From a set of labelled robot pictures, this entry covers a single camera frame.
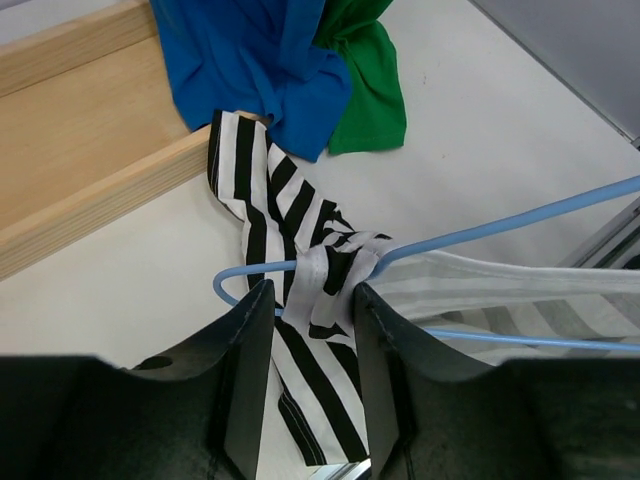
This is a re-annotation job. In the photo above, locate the light blue wire hanger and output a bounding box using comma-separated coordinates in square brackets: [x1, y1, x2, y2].
[212, 176, 639, 353]

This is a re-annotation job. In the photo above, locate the wooden clothes rack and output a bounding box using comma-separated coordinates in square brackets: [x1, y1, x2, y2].
[1, 1, 209, 277]

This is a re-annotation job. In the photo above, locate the black white striped tank top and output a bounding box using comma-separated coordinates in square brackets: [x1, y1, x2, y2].
[207, 111, 639, 466]

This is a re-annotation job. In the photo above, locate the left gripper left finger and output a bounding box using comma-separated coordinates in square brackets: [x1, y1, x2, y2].
[1, 280, 274, 479]

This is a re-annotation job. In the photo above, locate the blue tank top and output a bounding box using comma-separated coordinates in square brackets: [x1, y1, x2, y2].
[151, 0, 352, 162]

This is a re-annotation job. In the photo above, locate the green tank top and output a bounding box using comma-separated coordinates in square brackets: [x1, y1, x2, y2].
[314, 0, 407, 155]

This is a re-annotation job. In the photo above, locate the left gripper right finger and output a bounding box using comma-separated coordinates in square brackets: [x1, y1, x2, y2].
[352, 285, 639, 479]

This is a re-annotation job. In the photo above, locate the aluminium mounting rail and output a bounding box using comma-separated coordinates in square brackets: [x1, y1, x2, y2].
[310, 198, 639, 479]

